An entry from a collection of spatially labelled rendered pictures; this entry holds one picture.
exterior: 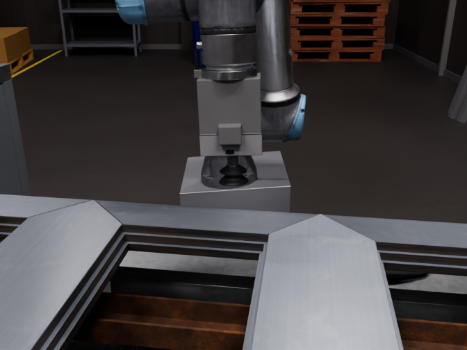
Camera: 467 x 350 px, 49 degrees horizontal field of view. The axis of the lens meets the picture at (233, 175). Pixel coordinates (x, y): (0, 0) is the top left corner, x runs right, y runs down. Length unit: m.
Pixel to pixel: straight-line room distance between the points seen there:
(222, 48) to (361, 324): 0.40
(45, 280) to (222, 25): 0.45
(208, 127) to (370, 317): 0.33
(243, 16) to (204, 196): 0.72
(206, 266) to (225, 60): 0.59
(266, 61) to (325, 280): 0.59
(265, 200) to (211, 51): 0.71
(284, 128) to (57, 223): 0.59
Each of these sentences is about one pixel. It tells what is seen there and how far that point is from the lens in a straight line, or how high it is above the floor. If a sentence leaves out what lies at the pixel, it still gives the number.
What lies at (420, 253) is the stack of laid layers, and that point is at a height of 0.84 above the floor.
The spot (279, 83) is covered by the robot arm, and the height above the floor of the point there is 1.03.
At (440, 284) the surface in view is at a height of 0.68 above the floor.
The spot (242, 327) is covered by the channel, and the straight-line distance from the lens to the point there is 0.97.
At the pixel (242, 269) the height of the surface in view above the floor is 0.68.
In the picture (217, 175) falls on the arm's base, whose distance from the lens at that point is 1.31.
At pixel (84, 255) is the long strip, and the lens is 0.87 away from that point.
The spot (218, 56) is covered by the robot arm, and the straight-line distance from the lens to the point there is 0.67.
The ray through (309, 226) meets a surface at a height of 0.86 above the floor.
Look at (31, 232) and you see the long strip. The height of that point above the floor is 0.86.
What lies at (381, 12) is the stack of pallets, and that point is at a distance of 7.54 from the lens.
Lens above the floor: 1.30
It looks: 23 degrees down
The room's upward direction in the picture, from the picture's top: straight up
